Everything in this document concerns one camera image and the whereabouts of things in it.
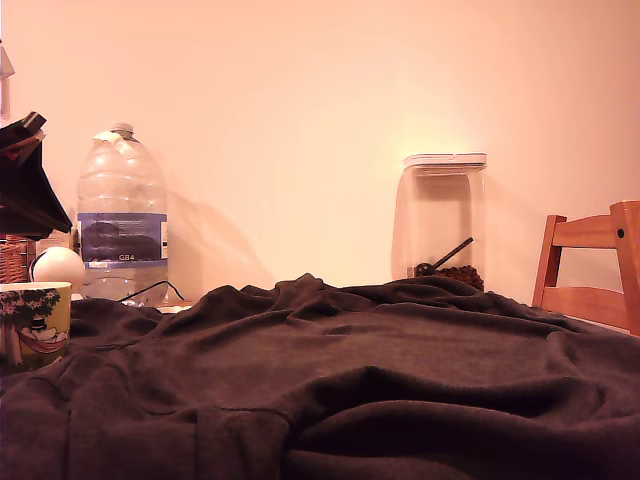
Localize coffee beans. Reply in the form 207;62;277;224
428;264;486;293

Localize woven basket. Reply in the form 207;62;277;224
0;233;39;285

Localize large clear water bottle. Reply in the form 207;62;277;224
76;122;170;307

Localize printed yellow-green mug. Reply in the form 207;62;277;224
0;281;73;374

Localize dark brown cloth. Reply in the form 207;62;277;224
0;273;640;480

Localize clear lidded storage jar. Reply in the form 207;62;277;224
391;152;488;294

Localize black scoop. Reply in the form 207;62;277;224
412;236;475;278

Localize wooden chair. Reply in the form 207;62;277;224
531;199;640;338

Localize small white round camera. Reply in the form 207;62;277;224
31;246;87;297

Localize black cable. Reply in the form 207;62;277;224
116;279;187;304

